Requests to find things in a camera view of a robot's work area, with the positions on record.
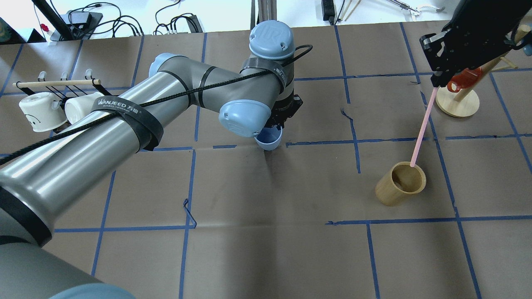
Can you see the wooden mug tree stand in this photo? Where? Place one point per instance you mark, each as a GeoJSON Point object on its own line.
{"type": "Point", "coordinates": [466, 102]}

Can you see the bamboo chopstick holder cup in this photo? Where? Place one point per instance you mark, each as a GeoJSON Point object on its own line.
{"type": "Point", "coordinates": [402, 182]}

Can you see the aluminium frame post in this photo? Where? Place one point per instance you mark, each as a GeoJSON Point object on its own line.
{"type": "Point", "coordinates": [262, 10]}

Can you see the black wire mug rack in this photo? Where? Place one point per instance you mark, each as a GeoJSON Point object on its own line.
{"type": "Point", "coordinates": [64, 88]}

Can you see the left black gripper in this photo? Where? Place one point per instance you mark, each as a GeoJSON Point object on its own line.
{"type": "Point", "coordinates": [281, 111]}

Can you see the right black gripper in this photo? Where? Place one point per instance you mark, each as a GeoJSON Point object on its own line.
{"type": "Point", "coordinates": [464, 40]}

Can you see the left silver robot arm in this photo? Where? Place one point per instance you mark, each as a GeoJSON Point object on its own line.
{"type": "Point", "coordinates": [41, 182]}

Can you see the white smiley mug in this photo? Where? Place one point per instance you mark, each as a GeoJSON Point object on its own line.
{"type": "Point", "coordinates": [42, 111]}

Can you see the black power adapter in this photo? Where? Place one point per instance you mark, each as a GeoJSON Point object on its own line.
{"type": "Point", "coordinates": [328, 11]}

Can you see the light blue plastic cup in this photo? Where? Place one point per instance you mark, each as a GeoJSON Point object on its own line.
{"type": "Point", "coordinates": [269, 138]}

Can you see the white plain mug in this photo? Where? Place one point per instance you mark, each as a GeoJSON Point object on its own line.
{"type": "Point", "coordinates": [77, 108]}

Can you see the blue mug on tree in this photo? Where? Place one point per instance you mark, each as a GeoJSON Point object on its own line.
{"type": "Point", "coordinates": [527, 41]}

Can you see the orange mug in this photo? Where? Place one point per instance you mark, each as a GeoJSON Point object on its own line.
{"type": "Point", "coordinates": [465, 79]}

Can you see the pink chopstick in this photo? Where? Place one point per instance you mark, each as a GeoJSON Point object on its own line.
{"type": "Point", "coordinates": [423, 127]}

